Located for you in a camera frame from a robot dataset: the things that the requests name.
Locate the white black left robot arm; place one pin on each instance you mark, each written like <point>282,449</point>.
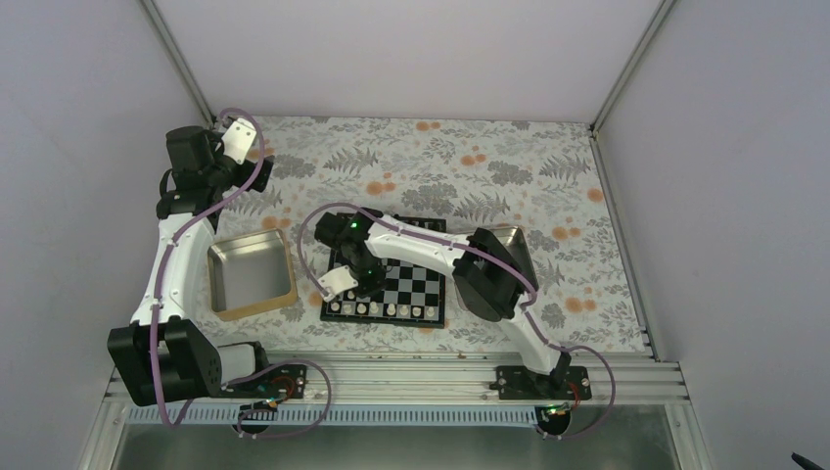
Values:
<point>161,355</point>

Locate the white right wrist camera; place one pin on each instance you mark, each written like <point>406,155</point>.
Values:
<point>335,282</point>

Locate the aluminium corner frame post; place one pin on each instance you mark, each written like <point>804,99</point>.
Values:
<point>652,29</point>
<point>174,53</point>

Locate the black chess pieces row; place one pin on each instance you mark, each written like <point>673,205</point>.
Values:
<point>428,223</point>

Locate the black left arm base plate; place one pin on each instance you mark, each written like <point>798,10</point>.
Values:
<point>283,383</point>

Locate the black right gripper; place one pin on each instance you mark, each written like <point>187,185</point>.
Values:
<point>376,284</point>

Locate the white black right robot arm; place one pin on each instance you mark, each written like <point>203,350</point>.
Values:
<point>441,252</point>

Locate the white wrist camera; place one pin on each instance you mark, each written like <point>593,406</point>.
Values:
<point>237,140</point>
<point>335,282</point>

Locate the black white chess board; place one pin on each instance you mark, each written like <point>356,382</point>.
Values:
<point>408,284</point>

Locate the floral patterned table mat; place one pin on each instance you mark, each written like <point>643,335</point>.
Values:
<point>540,177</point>

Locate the aluminium front rail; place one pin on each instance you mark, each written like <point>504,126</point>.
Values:
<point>456,378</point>

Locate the gold rimmed empty metal tin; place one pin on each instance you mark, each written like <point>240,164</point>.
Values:
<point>250,275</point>

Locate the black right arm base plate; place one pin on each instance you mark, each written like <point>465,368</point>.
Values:
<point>517,383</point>

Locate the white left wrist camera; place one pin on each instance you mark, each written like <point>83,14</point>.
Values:
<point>237,140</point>

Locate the pink rimmed metal tin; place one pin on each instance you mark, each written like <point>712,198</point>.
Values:
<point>515,250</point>

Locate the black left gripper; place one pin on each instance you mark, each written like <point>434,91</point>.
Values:
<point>263,175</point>

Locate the right aluminium corner frame post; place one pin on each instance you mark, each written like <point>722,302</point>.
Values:
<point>652,29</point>

